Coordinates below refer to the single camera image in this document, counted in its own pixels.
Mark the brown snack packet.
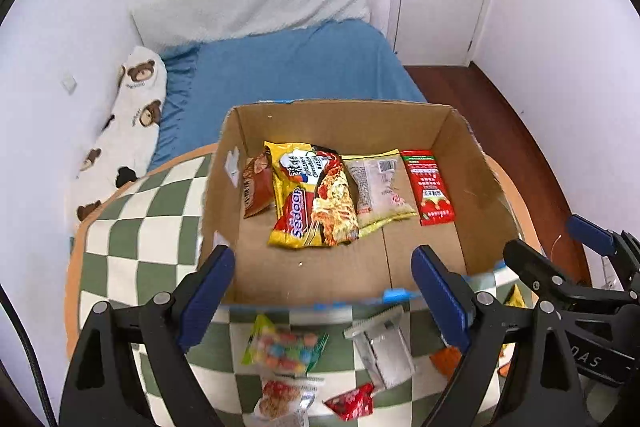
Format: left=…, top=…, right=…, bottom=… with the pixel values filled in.
left=242, top=152, right=276, bottom=219

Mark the black cable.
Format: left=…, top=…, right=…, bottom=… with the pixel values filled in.
left=0, top=286, right=59, bottom=427

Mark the small red snack packet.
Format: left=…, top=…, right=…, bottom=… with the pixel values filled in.
left=323, top=383, right=375, bottom=422

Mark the blue bed sheet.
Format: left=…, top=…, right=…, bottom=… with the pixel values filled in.
left=147, top=19, right=429, bottom=174

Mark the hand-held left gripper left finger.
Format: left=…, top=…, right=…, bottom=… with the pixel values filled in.
left=60, top=244, right=236, bottom=427

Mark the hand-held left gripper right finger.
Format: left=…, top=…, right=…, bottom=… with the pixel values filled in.
left=410, top=245, right=584, bottom=427

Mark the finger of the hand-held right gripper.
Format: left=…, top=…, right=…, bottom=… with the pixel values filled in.
left=566, top=214, right=640, bottom=288
left=502, top=239, right=631, bottom=313

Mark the red sachet packet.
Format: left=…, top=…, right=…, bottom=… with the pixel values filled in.
left=400, top=150, right=457, bottom=227

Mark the yellow snack packet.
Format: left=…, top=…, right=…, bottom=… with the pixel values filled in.
left=502, top=284, right=526, bottom=309

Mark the orange snack packet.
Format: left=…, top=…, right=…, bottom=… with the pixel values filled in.
left=430, top=346, right=464, bottom=378

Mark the green checkered blanket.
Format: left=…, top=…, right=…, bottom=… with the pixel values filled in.
left=65, top=142, right=544, bottom=427

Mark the silver snack packet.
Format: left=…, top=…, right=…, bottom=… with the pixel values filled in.
left=343, top=305, right=416, bottom=391

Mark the red and white snack packet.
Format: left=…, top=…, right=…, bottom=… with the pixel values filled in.
left=254, top=376, right=326, bottom=427

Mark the white headboard cushion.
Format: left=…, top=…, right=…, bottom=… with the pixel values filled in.
left=131, top=0, right=374, bottom=48

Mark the cardboard box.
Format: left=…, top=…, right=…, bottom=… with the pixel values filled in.
left=199, top=99, right=521, bottom=309

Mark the colourful candy bag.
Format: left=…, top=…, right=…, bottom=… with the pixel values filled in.
left=241, top=314, right=329, bottom=378

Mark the bear print pillow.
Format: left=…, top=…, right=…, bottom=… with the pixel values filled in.
left=70, top=46, right=169, bottom=224

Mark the yellow instant noodle packet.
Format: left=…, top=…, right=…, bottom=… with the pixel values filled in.
left=264, top=141, right=361, bottom=251

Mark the clear white snack packet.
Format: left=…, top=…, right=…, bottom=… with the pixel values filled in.
left=342, top=149, right=419, bottom=238

